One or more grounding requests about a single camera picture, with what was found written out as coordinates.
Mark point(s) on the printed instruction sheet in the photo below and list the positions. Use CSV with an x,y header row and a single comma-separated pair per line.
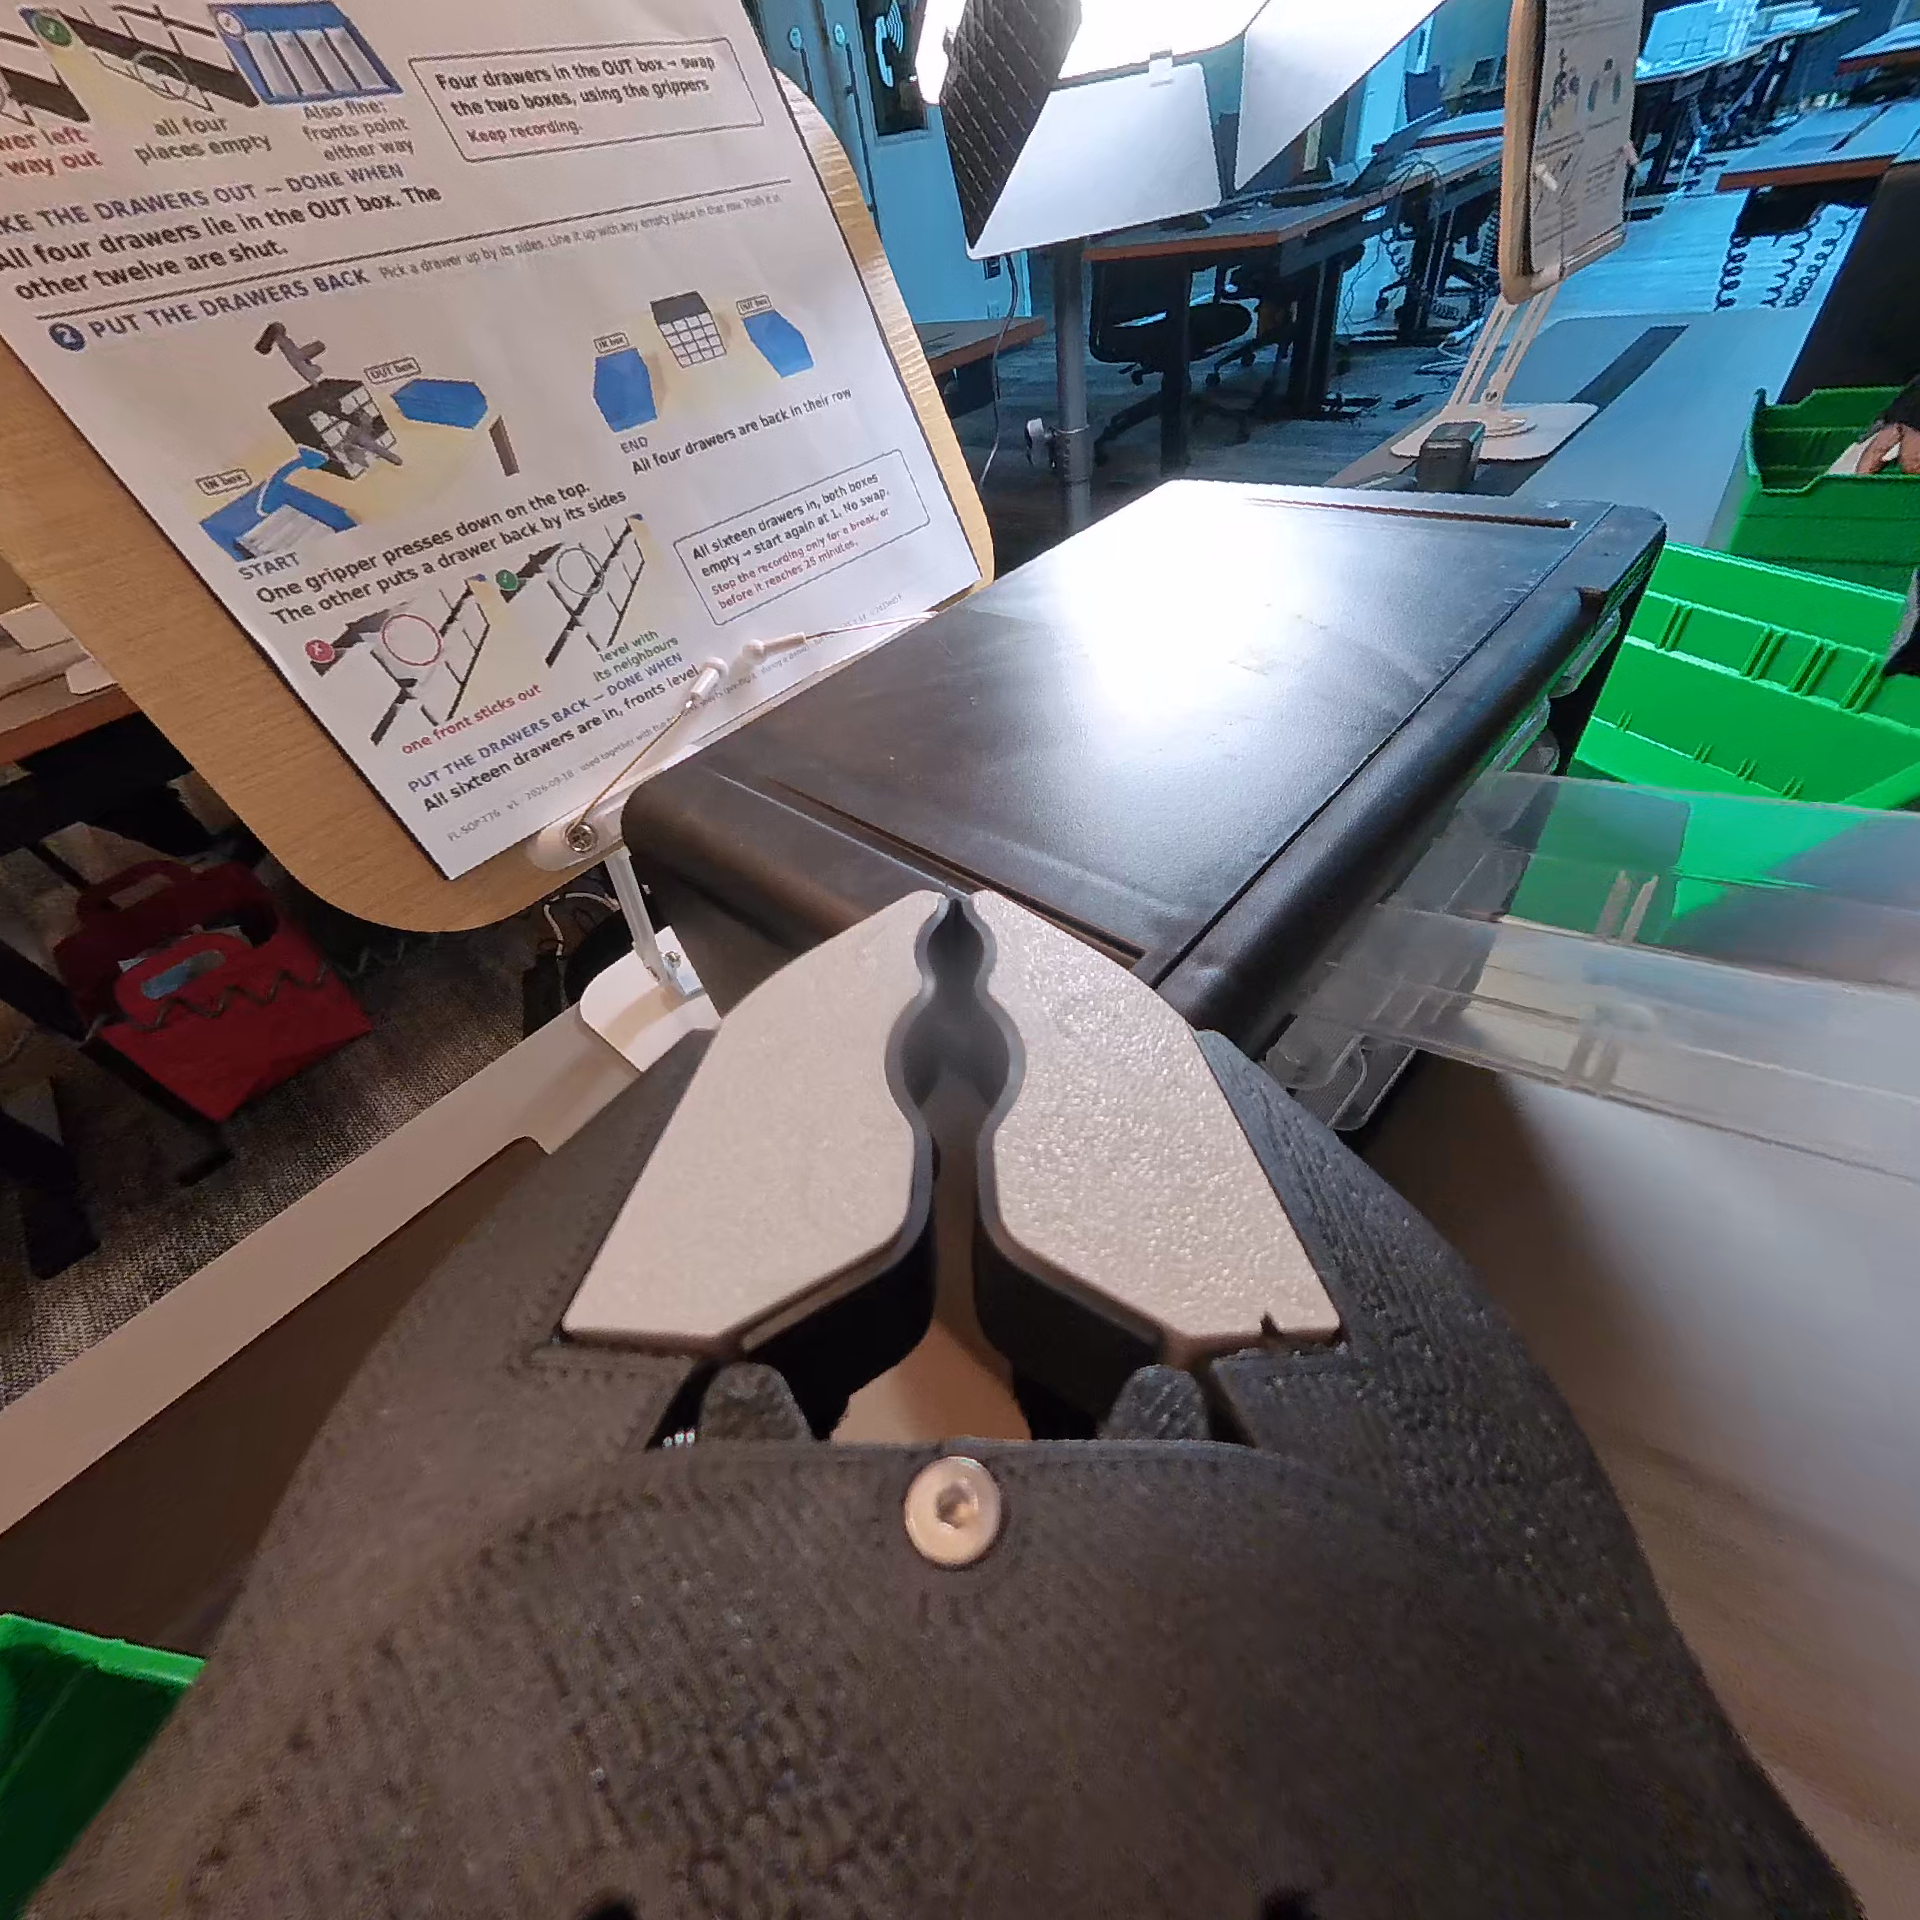
x,y
1580,134
452,451

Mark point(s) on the small black box device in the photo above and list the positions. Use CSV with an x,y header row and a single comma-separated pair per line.
x,y
1450,458

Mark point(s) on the softbox studio light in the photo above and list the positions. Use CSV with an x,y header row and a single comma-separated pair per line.
x,y
1112,134

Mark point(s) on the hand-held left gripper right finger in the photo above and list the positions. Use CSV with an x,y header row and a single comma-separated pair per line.
x,y
1153,1187

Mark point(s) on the background office table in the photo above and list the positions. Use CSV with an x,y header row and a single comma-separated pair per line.
x,y
1261,227

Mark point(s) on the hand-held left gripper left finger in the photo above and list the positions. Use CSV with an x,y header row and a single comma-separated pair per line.
x,y
750,1169

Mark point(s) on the grey light stand pole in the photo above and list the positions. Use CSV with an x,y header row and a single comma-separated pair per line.
x,y
1076,378

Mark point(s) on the black office chair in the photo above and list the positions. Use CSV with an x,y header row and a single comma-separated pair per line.
x,y
1163,324

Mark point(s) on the black drawer cabinet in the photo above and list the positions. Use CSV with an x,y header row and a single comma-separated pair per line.
x,y
1199,675

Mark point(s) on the red bag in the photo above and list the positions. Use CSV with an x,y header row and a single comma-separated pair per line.
x,y
227,1020

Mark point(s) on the grey desk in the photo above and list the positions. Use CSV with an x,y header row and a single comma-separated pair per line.
x,y
1726,1499

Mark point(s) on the green plastic storage bin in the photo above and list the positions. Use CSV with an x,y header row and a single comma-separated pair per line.
x,y
1800,512
60,1754
1726,708

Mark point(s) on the clear plastic parts drawer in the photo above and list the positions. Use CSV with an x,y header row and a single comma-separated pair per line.
x,y
1576,961

